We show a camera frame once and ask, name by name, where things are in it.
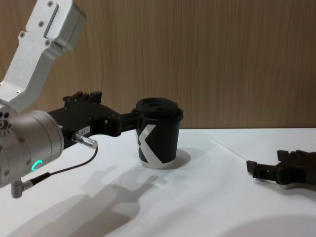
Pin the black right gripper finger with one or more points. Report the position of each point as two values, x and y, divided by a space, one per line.
264 171
287 155

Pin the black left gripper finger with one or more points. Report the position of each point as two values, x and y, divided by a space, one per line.
126 122

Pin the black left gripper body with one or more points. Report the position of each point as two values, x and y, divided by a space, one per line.
81 116

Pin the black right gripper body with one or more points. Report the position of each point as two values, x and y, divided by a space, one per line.
304 170

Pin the black plastic cup lid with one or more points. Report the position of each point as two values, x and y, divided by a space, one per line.
158 108

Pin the black paper cup white mark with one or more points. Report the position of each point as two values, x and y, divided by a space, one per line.
163 143

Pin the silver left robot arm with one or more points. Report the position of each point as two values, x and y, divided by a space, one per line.
34 138

